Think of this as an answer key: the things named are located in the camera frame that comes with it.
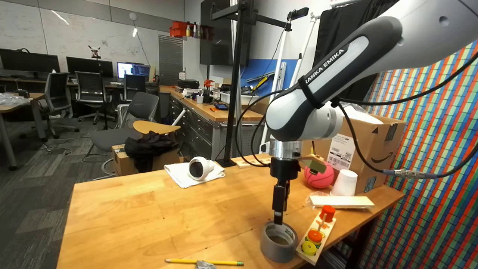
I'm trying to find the white paper cup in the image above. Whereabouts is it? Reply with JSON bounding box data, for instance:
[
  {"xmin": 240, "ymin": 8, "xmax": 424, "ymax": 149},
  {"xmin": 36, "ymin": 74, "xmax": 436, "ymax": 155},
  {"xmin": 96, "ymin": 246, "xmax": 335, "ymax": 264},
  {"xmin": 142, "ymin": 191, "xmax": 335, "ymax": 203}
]
[{"xmin": 330, "ymin": 168, "xmax": 360, "ymax": 197}]

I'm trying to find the black pole stand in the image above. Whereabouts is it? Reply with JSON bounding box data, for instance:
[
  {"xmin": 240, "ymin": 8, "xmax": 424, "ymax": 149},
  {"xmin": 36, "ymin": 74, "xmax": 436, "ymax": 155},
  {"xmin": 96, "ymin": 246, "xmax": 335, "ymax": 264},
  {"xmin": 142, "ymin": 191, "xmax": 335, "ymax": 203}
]
[{"xmin": 211, "ymin": 0, "xmax": 293, "ymax": 168}]

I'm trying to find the grey office chair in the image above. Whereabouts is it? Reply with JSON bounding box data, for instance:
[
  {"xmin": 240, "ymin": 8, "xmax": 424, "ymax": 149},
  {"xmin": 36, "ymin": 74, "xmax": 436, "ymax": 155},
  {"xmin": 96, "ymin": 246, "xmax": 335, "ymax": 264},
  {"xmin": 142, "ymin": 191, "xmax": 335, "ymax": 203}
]
[{"xmin": 90, "ymin": 91, "xmax": 161, "ymax": 153}]

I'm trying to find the light wooden block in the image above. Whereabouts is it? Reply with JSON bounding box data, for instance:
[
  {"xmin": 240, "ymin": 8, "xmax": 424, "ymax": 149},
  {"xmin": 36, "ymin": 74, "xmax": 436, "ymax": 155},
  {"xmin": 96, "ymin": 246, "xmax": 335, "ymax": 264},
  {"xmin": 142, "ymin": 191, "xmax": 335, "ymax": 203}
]
[{"xmin": 308, "ymin": 192, "xmax": 376, "ymax": 212}]

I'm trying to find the round wooden chair tablet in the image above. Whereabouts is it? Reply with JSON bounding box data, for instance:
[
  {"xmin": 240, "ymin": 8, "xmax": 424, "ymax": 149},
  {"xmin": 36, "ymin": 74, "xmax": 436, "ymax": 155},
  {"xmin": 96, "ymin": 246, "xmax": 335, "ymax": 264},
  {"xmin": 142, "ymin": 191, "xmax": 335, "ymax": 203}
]
[{"xmin": 131, "ymin": 118, "xmax": 182, "ymax": 137}]

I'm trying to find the looped black robot cable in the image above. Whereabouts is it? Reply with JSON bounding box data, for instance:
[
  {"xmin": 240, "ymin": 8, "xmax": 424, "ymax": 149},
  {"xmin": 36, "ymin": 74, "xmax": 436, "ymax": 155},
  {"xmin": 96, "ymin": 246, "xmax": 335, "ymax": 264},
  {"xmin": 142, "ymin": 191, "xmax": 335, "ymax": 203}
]
[{"xmin": 233, "ymin": 88, "xmax": 285, "ymax": 168}]

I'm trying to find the white tripod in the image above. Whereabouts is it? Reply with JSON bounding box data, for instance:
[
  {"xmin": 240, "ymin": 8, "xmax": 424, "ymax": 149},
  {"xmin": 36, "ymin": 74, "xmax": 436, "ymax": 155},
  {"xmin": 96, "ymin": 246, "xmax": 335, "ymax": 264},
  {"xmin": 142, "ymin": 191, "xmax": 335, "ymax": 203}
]
[{"xmin": 260, "ymin": 13, "xmax": 320, "ymax": 155}]

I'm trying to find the colourful woven backdrop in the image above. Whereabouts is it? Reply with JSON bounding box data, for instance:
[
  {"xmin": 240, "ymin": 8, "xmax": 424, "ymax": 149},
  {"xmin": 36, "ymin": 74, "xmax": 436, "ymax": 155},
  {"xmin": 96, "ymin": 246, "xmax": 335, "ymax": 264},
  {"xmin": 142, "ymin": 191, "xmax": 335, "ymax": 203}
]
[{"xmin": 357, "ymin": 41, "xmax": 478, "ymax": 269}]

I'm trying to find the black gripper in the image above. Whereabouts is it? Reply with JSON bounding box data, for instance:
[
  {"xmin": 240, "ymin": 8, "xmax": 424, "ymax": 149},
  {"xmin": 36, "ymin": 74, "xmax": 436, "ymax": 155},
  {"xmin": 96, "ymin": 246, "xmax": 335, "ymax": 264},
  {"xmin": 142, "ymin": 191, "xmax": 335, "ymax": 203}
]
[{"xmin": 269, "ymin": 158, "xmax": 302, "ymax": 225}]

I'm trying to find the pink basketball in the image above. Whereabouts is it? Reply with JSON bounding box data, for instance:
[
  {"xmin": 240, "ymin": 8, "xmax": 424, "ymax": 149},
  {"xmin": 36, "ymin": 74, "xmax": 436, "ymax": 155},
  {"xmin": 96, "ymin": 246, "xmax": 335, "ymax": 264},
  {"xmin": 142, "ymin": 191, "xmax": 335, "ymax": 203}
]
[{"xmin": 303, "ymin": 162, "xmax": 338, "ymax": 191}]

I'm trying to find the orange round peg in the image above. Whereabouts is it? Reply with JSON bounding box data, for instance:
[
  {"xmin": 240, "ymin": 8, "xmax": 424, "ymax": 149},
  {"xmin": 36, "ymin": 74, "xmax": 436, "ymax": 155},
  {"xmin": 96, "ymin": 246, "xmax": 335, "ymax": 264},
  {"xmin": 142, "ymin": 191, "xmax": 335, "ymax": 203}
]
[{"xmin": 306, "ymin": 228, "xmax": 324, "ymax": 245}]

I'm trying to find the blue board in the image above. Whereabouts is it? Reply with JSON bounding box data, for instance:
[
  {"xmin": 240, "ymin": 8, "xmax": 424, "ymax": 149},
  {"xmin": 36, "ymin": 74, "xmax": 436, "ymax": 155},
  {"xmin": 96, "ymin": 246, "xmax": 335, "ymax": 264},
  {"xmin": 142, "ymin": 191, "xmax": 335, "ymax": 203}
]
[{"xmin": 239, "ymin": 58, "xmax": 300, "ymax": 98}]

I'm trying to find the black wall screen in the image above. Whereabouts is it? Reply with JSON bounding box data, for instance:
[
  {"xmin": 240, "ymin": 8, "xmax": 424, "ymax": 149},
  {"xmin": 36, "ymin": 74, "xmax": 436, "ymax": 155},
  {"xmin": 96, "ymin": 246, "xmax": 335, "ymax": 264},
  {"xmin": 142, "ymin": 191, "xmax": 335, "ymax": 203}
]
[{"xmin": 200, "ymin": 0, "xmax": 233, "ymax": 65}]

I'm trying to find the lit computer monitor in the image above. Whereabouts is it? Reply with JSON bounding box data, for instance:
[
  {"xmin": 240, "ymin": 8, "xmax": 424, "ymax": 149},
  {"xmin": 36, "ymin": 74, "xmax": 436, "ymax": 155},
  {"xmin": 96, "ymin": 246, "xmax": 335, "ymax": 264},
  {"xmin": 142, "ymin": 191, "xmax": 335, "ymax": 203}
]
[{"xmin": 116, "ymin": 59, "xmax": 151, "ymax": 80}]

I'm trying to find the white cloth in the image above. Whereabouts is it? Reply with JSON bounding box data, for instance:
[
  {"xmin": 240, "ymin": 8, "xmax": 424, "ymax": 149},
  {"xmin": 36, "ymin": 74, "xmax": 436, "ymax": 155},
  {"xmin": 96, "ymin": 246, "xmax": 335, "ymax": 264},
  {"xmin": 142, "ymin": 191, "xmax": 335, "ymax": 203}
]
[{"xmin": 163, "ymin": 159, "xmax": 227, "ymax": 189}]

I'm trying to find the black mesh office chair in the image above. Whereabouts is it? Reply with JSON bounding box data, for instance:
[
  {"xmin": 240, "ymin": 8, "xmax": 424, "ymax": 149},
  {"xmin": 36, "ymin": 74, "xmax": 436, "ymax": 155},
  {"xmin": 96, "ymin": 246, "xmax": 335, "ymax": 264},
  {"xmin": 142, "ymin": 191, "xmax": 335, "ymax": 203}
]
[{"xmin": 73, "ymin": 70, "xmax": 113, "ymax": 124}]

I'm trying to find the wooden-top workbench with drawers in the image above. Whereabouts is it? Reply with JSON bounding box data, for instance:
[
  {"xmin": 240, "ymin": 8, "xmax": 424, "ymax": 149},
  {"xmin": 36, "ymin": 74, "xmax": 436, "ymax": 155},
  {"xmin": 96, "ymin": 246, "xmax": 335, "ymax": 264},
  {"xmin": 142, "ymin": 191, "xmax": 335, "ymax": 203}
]
[{"xmin": 158, "ymin": 83, "xmax": 266, "ymax": 162}]

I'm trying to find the grey tape roll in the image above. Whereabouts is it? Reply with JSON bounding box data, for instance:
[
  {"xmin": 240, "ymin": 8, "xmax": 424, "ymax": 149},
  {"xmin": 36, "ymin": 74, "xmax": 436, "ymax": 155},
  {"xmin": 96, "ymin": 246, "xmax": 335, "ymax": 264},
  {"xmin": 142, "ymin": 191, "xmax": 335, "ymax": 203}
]
[{"xmin": 260, "ymin": 221, "xmax": 300, "ymax": 264}]

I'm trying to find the red box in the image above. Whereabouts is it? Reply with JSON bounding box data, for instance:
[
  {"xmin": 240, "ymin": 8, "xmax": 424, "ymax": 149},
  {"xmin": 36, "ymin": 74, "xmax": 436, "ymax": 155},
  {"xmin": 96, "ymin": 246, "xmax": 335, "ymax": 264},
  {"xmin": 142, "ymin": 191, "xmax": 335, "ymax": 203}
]
[{"xmin": 169, "ymin": 19, "xmax": 188, "ymax": 38}]

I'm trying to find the red-orange round peg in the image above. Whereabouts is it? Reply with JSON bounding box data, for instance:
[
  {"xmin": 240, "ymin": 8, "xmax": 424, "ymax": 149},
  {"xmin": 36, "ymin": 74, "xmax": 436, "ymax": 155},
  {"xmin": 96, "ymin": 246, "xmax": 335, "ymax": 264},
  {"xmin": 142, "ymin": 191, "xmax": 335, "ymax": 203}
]
[{"xmin": 318, "ymin": 204, "xmax": 336, "ymax": 224}]

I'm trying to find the wooden office desk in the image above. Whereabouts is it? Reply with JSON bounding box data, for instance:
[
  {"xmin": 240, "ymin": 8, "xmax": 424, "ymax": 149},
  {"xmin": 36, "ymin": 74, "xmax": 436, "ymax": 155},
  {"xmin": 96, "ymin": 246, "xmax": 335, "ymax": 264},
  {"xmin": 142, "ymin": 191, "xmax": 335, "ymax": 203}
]
[{"xmin": 0, "ymin": 91, "xmax": 49, "ymax": 170}]

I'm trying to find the black cable with grey plug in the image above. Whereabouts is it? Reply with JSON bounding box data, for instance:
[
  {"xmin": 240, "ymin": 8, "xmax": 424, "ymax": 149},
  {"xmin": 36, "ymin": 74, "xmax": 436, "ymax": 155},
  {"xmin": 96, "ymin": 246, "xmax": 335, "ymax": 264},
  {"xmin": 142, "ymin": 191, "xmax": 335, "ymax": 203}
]
[{"xmin": 330, "ymin": 50, "xmax": 478, "ymax": 180}]

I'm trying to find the grey cabinet door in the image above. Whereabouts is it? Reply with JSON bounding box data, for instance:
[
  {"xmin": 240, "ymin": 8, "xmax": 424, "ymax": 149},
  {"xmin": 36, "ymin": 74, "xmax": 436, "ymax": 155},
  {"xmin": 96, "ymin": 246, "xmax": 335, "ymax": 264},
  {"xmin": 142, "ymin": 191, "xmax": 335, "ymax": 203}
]
[{"xmin": 157, "ymin": 34, "xmax": 185, "ymax": 86}]

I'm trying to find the black bag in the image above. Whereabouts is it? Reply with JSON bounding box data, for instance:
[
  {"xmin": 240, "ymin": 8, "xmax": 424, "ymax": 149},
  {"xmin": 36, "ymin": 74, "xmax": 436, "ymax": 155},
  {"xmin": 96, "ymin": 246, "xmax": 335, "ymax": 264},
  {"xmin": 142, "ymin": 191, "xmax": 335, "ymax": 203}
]
[{"xmin": 124, "ymin": 130, "xmax": 179, "ymax": 173}]

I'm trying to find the white cup with dark interior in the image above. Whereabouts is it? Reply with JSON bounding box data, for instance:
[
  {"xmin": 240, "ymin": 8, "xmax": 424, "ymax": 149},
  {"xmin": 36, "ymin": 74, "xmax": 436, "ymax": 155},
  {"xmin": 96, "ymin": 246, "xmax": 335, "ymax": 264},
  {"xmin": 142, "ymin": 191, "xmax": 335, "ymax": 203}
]
[{"xmin": 187, "ymin": 155, "xmax": 217, "ymax": 182}]

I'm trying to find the black hanging cloth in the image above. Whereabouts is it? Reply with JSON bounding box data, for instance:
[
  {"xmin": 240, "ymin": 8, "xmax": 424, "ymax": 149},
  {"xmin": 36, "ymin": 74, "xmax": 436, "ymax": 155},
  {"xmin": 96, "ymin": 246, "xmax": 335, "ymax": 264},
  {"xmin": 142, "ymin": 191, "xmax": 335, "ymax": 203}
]
[{"xmin": 314, "ymin": 0, "xmax": 400, "ymax": 101}]

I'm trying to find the black camera on stand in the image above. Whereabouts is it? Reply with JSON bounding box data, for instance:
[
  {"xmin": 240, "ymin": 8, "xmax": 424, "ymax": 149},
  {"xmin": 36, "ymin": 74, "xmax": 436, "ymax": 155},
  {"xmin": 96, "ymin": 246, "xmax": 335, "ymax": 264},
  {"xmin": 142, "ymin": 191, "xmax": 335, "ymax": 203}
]
[{"xmin": 285, "ymin": 5, "xmax": 311, "ymax": 22}]

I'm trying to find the printed cardboard shipping box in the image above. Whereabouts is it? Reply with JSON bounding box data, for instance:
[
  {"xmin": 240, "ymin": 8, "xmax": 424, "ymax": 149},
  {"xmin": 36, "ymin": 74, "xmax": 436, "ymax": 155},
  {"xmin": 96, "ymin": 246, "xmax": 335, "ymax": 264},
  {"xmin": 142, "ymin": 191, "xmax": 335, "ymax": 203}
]
[{"xmin": 311, "ymin": 106, "xmax": 408, "ymax": 194}]

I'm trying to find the yellow pencil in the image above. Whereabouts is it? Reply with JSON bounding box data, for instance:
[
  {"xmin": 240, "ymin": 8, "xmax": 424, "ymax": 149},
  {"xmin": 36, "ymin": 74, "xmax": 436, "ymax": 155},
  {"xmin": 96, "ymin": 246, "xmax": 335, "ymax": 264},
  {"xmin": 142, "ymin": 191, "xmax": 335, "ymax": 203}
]
[{"xmin": 164, "ymin": 257, "xmax": 245, "ymax": 267}]

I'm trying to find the wide black monitor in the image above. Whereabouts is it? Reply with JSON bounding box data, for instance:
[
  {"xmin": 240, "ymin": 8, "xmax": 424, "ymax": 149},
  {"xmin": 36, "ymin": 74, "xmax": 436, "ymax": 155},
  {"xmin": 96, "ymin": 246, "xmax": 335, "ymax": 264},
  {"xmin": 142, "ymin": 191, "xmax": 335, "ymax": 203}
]
[{"xmin": 0, "ymin": 47, "xmax": 61, "ymax": 74}]

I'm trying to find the yellow round peg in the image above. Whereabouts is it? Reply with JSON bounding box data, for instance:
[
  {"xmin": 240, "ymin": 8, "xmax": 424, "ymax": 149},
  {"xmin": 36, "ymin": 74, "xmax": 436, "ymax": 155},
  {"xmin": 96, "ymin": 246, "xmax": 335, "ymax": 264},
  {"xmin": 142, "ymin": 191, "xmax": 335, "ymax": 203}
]
[{"xmin": 300, "ymin": 239, "xmax": 320, "ymax": 257}]

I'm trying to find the cardboard box with black bag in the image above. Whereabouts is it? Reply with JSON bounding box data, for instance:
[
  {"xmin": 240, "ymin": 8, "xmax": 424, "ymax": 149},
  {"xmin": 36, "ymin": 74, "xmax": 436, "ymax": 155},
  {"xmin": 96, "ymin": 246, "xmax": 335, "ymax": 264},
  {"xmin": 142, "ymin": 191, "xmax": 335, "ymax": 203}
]
[{"xmin": 111, "ymin": 143, "xmax": 185, "ymax": 176}]

